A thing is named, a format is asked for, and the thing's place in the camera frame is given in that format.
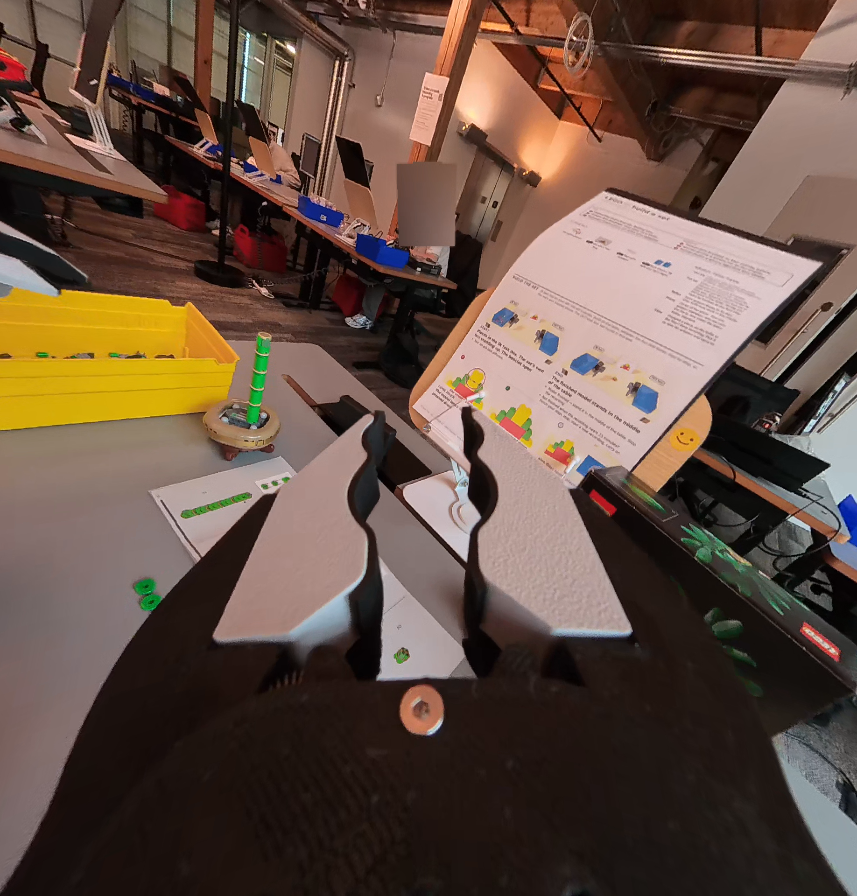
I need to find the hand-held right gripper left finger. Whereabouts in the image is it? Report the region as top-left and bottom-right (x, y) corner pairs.
(213, 412), (387, 681)

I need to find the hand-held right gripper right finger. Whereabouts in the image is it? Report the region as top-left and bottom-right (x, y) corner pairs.
(461, 408), (634, 679)

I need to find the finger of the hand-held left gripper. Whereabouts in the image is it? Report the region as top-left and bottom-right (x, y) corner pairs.
(0, 213), (90, 298)

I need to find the pile of toy brick pieces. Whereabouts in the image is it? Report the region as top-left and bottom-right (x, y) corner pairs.
(0, 348), (184, 362)

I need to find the yellow plastic parts bin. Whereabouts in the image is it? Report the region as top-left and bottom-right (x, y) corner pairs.
(0, 288), (240, 432)

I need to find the grey side desk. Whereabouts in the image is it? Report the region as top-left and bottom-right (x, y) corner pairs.
(0, 98), (168, 205)

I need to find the printed task sheet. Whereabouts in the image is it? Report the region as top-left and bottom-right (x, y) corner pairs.
(413, 189), (825, 485)

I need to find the long wooden desk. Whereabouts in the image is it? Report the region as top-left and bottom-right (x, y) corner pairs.
(166, 136), (459, 310)

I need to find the building instruction booklet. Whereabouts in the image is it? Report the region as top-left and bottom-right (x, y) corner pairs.
(150, 455), (466, 681)

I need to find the black power box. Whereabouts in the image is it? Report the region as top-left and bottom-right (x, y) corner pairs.
(316, 395), (433, 492)

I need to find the red storage bin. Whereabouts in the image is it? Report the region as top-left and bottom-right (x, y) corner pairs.
(233, 224), (288, 274)
(155, 185), (207, 232)
(330, 273), (367, 316)

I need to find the toy bamboo stalk in tan pot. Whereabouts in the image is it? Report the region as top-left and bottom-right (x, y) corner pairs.
(203, 331), (281, 462)

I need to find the black toy set box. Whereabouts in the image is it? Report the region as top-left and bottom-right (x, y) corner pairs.
(581, 468), (857, 736)

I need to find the black computer monitor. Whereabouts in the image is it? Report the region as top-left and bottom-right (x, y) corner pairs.
(702, 364), (833, 492)

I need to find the white paper notice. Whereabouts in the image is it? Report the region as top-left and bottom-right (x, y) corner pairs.
(409, 72), (450, 147)

